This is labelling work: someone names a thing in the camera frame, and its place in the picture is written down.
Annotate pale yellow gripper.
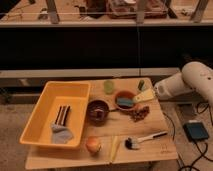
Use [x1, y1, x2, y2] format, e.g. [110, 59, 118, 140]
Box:
[133, 88, 155, 103]

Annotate blue green sponge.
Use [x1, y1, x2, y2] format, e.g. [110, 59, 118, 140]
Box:
[116, 98, 134, 107]

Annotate wooden folding table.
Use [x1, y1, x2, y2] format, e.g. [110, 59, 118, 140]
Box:
[26, 80, 177, 169]

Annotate dark chocolate bar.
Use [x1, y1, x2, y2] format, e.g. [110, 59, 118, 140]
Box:
[55, 106, 70, 126]

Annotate orange clay bowl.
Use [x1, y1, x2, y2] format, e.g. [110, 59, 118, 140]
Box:
[114, 90, 136, 112]

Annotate orange apple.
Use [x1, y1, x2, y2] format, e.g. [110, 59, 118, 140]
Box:
[86, 136, 101, 154]

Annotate black floor cable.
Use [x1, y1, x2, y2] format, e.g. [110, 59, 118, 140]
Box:
[162, 101, 213, 171]

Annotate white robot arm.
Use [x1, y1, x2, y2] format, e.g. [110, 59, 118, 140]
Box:
[133, 61, 213, 107]

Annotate green translucent cup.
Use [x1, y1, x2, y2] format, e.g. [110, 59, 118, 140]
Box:
[104, 80, 114, 94]

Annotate yellow banana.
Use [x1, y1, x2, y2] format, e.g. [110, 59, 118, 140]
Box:
[109, 136, 120, 163]

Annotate yellow plastic tray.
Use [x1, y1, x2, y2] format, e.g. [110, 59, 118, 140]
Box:
[20, 81, 91, 149]

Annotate clear glass with green item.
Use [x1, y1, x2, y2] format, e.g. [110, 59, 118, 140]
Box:
[138, 80, 147, 92]

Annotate dark grape bunch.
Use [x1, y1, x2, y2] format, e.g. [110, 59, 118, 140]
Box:
[131, 106, 150, 122]

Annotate dark brown bowl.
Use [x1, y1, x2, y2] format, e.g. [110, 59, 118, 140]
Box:
[86, 100, 109, 126]

